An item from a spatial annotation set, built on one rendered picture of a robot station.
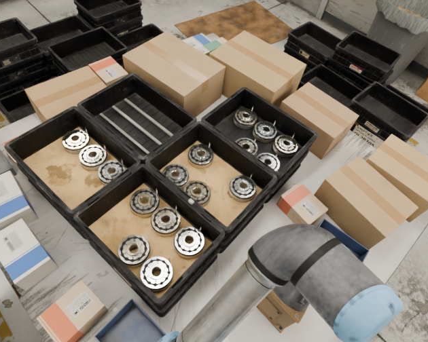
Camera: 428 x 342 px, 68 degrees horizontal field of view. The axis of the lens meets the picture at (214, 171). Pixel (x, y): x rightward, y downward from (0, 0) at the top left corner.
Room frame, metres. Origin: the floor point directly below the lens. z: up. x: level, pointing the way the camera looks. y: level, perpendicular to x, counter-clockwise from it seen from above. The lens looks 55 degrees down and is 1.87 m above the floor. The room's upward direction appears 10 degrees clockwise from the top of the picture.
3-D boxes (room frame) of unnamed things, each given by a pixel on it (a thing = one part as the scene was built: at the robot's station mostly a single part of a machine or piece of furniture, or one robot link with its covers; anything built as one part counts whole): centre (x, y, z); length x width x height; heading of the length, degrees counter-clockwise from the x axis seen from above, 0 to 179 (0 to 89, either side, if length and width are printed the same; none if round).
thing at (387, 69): (2.16, -0.95, 0.37); 0.42 x 0.34 x 0.46; 51
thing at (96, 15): (2.23, 0.98, 0.37); 0.40 x 0.30 x 0.45; 141
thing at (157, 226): (0.47, 0.14, 0.86); 0.10 x 0.10 x 0.01
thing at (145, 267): (0.29, 0.12, 0.86); 0.10 x 0.10 x 0.01
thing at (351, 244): (0.52, -0.51, 0.74); 0.20 x 0.15 x 0.07; 58
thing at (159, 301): (0.41, 0.17, 0.92); 0.40 x 0.30 x 0.02; 57
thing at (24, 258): (0.30, 0.60, 0.75); 0.20 x 0.12 x 0.09; 52
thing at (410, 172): (0.90, -0.82, 0.78); 0.30 x 0.22 x 0.16; 52
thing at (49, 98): (1.00, 0.69, 0.78); 0.30 x 0.22 x 0.16; 138
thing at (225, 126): (0.91, -0.15, 0.87); 0.40 x 0.30 x 0.11; 57
